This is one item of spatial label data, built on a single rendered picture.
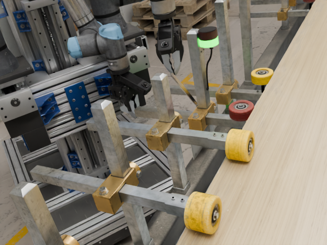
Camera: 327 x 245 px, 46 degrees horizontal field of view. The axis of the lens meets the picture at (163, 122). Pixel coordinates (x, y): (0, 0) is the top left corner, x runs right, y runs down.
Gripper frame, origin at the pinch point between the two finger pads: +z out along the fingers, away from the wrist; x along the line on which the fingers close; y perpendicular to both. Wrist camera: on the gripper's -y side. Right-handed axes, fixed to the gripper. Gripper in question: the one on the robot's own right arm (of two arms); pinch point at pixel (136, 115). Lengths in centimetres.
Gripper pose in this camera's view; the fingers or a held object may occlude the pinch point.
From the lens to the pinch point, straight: 146.5
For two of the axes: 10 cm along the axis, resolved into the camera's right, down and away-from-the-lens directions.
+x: -4.5, 5.3, -7.2
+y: -8.7, -1.0, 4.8
